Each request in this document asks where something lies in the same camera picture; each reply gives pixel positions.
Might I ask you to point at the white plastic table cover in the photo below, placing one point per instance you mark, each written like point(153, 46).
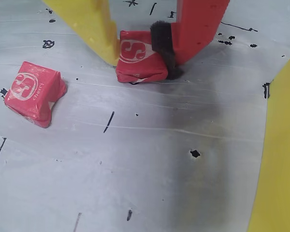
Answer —
point(135, 169)

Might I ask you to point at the red cherry Starburst candy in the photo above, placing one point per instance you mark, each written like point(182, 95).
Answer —
point(135, 67)
point(31, 91)

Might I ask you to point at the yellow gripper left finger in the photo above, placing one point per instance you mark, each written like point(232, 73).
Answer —
point(87, 21)

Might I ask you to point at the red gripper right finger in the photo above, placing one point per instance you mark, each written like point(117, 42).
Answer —
point(198, 24)

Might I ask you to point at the yellow three-compartment box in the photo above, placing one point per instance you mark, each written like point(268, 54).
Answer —
point(280, 145)

